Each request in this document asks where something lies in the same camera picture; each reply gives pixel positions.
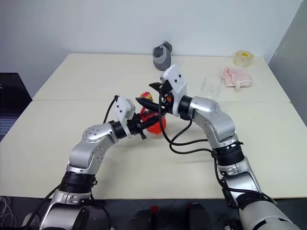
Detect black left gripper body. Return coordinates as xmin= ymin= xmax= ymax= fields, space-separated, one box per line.
xmin=125 ymin=113 xmax=147 ymax=140

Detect red drink bottle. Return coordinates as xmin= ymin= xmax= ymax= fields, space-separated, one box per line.
xmin=140 ymin=92 xmax=168 ymax=138

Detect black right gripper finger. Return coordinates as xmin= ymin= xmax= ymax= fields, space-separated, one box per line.
xmin=149 ymin=82 xmax=166 ymax=93
xmin=135 ymin=97 xmax=166 ymax=114

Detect clear tape roll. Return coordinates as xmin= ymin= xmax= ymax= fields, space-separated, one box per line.
xmin=233 ymin=50 xmax=255 ymax=69

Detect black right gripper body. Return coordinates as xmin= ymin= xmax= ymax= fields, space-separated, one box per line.
xmin=158 ymin=80 xmax=174 ymax=115

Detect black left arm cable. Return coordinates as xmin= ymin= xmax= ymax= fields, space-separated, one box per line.
xmin=104 ymin=95 xmax=120 ymax=125

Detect black laptop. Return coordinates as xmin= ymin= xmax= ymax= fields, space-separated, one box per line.
xmin=0 ymin=72 xmax=33 ymax=142

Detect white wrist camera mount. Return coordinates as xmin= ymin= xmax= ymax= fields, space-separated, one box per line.
xmin=159 ymin=64 xmax=189 ymax=117
xmin=114 ymin=96 xmax=137 ymax=138

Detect pink folded towel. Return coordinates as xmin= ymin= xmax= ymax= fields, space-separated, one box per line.
xmin=221 ymin=67 xmax=253 ymax=91

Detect grey folded cloth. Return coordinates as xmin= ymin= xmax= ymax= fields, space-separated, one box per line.
xmin=152 ymin=41 xmax=174 ymax=71

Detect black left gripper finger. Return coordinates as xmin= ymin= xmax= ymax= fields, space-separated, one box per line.
xmin=142 ymin=114 xmax=166 ymax=130

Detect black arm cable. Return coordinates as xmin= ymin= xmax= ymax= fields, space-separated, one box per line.
xmin=104 ymin=95 xmax=120 ymax=125
xmin=157 ymin=92 xmax=216 ymax=156

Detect white thin cables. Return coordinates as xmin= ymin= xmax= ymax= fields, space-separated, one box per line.
xmin=0 ymin=195 xmax=18 ymax=230

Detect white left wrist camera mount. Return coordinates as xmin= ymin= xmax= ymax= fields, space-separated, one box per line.
xmin=114 ymin=96 xmax=137 ymax=138

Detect clear wine glass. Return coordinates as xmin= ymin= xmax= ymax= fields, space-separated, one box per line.
xmin=200 ymin=75 xmax=223 ymax=100

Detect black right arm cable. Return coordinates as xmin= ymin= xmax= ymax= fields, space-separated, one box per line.
xmin=157 ymin=92 xmax=216 ymax=156

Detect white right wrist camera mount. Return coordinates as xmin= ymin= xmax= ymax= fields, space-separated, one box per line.
xmin=159 ymin=64 xmax=189 ymax=117

